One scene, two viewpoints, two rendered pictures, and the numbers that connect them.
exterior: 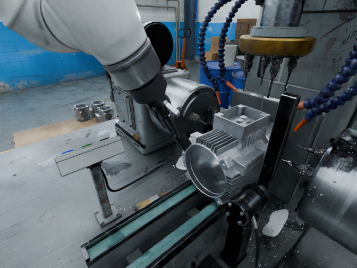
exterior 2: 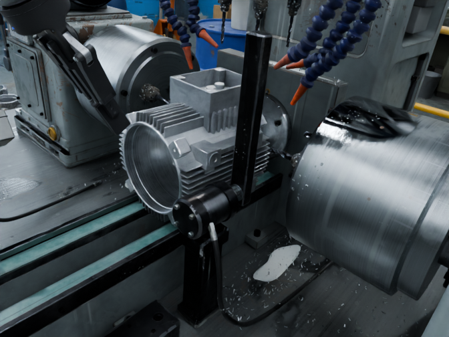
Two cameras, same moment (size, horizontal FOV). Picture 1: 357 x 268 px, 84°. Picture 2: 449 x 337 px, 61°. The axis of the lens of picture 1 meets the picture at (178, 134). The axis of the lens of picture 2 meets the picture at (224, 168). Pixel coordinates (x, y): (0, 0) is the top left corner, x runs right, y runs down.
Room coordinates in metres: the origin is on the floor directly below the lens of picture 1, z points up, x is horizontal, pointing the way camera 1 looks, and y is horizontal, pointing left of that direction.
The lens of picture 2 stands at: (-0.13, -0.10, 1.34)
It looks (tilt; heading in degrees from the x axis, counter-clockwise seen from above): 30 degrees down; 350
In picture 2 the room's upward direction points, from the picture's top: 5 degrees clockwise
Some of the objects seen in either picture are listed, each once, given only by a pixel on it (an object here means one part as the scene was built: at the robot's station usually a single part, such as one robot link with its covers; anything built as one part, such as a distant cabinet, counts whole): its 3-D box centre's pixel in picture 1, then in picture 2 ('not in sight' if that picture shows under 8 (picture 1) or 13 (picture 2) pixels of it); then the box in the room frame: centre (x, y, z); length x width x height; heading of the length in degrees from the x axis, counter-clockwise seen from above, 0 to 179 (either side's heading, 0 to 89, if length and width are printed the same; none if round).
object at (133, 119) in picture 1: (148, 103); (79, 75); (1.00, 0.16, 0.99); 0.35 x 0.31 x 0.37; 40
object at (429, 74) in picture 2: not in sight; (424, 84); (3.98, -3.13, 0.14); 0.30 x 0.30 x 0.27
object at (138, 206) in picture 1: (163, 198); not in sight; (0.51, 0.05, 0.80); 0.21 x 0.05 x 0.01; 122
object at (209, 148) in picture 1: (227, 157); (195, 152); (0.48, -0.15, 1.01); 0.20 x 0.19 x 0.19; 128
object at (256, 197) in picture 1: (288, 201); (288, 221); (0.39, -0.31, 0.92); 0.45 x 0.13 x 0.24; 130
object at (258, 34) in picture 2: (274, 151); (247, 126); (0.35, -0.21, 1.12); 0.04 x 0.03 x 0.26; 130
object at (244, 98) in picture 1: (268, 141); (274, 137); (0.64, -0.34, 0.97); 0.30 x 0.11 x 0.34; 40
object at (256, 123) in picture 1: (240, 125); (214, 98); (0.50, -0.18, 1.11); 0.12 x 0.11 x 0.07; 128
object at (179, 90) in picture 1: (177, 107); (127, 79); (0.81, 0.01, 1.04); 0.37 x 0.25 x 0.25; 40
